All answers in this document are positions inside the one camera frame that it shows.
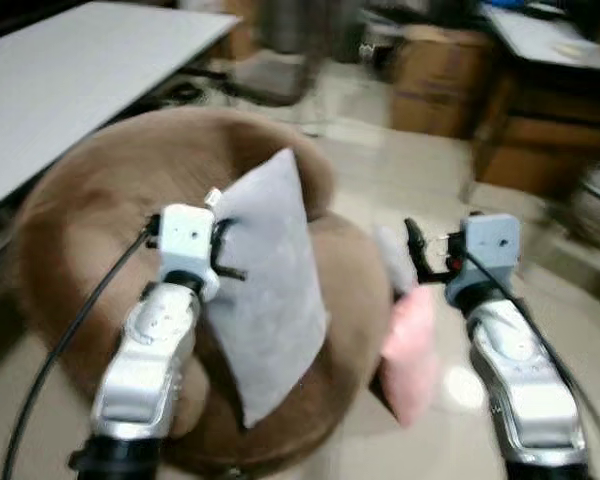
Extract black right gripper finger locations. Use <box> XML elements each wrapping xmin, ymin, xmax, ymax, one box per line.
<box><xmin>403</xmin><ymin>217</ymin><xmax>432</xmax><ymax>282</ymax></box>

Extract grey pillow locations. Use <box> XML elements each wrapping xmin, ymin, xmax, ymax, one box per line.
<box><xmin>201</xmin><ymin>147</ymin><xmax>332</xmax><ymax>430</ymax></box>

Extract pink pillow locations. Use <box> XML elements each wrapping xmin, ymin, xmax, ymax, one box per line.
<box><xmin>379</xmin><ymin>284</ymin><xmax>442</xmax><ymax>428</ymax></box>

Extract brown round sofa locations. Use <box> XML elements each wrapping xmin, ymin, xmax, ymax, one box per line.
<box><xmin>9</xmin><ymin>104</ymin><xmax>397</xmax><ymax>480</ymax></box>

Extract printed cardboard box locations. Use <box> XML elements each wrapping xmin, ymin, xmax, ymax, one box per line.
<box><xmin>388</xmin><ymin>24</ymin><xmax>498</xmax><ymax>138</ymax></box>

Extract plain brown cardboard box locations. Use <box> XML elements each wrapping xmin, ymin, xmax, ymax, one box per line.
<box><xmin>478</xmin><ymin>70</ymin><xmax>600</xmax><ymax>198</ymax></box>

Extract grey office chair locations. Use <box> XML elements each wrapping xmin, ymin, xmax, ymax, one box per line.
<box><xmin>223</xmin><ymin>0</ymin><xmax>328</xmax><ymax>108</ymax></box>

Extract large white table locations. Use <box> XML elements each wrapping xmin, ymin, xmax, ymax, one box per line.
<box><xmin>0</xmin><ymin>0</ymin><xmax>243</xmax><ymax>217</ymax></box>

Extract grey table with black legs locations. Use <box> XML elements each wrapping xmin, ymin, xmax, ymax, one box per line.
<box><xmin>465</xmin><ymin>3</ymin><xmax>600</xmax><ymax>206</ymax></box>

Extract small beige remote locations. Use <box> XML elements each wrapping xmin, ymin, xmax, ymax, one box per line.
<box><xmin>554</xmin><ymin>41</ymin><xmax>588</xmax><ymax>58</ymax></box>

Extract blue object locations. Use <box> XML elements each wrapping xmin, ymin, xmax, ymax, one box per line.
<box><xmin>498</xmin><ymin>0</ymin><xmax>563</xmax><ymax>12</ymax></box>

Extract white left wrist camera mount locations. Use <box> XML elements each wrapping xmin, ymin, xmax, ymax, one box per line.
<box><xmin>157</xmin><ymin>203</ymin><xmax>222</xmax><ymax>302</ymax></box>

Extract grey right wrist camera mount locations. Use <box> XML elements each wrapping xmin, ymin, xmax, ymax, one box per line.
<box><xmin>447</xmin><ymin>212</ymin><xmax>522</xmax><ymax>307</ymax></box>

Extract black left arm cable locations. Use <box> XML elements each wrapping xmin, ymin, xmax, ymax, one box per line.
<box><xmin>0</xmin><ymin>214</ymin><xmax>164</xmax><ymax>480</ymax></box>

